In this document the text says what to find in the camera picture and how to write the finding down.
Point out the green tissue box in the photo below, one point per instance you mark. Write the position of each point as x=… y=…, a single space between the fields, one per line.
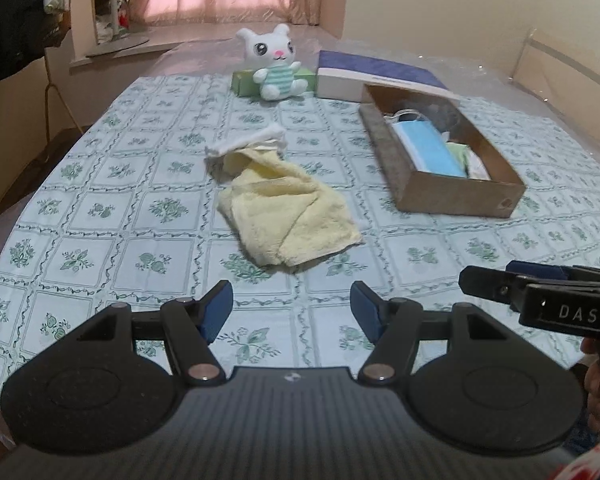
x=242 y=82

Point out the yellow towel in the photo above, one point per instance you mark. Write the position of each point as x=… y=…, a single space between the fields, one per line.
x=285 y=210

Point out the white plush cat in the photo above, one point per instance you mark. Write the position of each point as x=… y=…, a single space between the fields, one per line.
x=275 y=65

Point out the white and purple box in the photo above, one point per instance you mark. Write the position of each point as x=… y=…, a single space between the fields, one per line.
x=350 y=80

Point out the dark oval board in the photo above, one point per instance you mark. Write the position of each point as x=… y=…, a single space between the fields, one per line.
x=125 y=46

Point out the beige bed headboard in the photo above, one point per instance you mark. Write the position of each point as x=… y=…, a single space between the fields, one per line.
x=570 y=60

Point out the cluttered shelf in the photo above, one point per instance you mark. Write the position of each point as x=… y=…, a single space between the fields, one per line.
x=111 y=5

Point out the white cloth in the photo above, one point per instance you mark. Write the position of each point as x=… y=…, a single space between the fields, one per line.
x=245 y=141

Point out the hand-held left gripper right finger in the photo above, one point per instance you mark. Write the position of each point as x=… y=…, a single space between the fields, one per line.
x=366 y=310

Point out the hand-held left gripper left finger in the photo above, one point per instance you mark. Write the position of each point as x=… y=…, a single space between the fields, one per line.
x=216 y=310

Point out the cardboard box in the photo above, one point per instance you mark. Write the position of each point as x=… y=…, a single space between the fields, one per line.
x=430 y=195

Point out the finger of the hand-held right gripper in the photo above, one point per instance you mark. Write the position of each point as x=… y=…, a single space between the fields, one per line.
x=490 y=285
x=540 y=270

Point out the floral tablecloth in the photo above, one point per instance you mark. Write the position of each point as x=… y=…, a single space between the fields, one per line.
x=130 y=185

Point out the blue face mask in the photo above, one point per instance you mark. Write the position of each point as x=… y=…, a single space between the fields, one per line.
x=432 y=147

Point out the green face mask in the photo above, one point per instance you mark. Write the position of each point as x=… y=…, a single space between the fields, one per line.
x=457 y=154

